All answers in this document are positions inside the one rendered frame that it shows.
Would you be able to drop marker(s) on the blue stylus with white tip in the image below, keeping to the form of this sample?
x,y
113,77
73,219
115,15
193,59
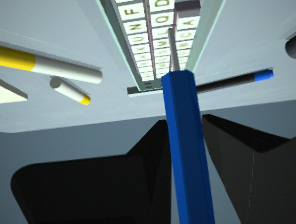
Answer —
x,y
193,194

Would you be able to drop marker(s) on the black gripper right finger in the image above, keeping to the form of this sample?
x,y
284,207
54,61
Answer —
x,y
257,169

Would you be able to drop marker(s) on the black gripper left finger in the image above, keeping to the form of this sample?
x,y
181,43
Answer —
x,y
136,184

